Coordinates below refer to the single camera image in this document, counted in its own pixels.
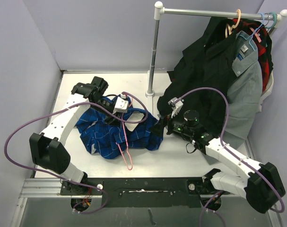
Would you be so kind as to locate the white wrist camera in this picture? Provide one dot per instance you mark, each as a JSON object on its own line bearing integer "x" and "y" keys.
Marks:
{"x": 121, "y": 104}
{"x": 176, "y": 105}

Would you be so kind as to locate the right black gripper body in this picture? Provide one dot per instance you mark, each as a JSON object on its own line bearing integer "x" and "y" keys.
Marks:
{"x": 179, "y": 126}

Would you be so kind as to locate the grey hanging shirt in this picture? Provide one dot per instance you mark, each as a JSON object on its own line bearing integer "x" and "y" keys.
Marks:
{"x": 243, "y": 95}

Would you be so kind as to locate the black hanging shirt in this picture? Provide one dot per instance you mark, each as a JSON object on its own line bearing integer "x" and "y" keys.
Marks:
{"x": 200, "y": 82}

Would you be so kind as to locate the teal hanger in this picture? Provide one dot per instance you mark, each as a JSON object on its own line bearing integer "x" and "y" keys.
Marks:
{"x": 274, "y": 20}

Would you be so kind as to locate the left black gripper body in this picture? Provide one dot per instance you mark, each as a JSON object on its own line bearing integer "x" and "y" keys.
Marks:
{"x": 106, "y": 104}

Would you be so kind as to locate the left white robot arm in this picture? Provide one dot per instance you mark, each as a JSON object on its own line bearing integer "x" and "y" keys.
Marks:
{"x": 48, "y": 147}

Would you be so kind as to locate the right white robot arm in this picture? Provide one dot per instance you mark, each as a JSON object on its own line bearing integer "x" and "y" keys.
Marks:
{"x": 260, "y": 184}

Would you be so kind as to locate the blue hanger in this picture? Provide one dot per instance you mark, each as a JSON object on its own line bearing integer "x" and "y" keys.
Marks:
{"x": 253, "y": 33}

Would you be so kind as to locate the blue plaid shirt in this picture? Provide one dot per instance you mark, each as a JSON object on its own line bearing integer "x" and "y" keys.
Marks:
{"x": 108, "y": 141}

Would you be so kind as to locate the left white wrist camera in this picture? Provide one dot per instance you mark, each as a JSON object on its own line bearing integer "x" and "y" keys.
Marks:
{"x": 121, "y": 104}

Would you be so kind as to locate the metal clothes rack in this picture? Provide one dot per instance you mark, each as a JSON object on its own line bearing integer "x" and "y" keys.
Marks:
{"x": 159, "y": 10}

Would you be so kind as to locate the red plaid hanging shirt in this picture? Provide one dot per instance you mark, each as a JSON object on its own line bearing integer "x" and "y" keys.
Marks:
{"x": 266, "y": 64}

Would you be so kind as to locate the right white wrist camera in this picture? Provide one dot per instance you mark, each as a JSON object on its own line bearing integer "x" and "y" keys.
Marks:
{"x": 176, "y": 105}

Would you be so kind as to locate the white hanging garment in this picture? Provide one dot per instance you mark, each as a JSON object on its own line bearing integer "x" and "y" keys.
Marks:
{"x": 267, "y": 92}

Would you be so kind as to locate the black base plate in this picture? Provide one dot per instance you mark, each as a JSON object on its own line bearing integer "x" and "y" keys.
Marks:
{"x": 144, "y": 192}

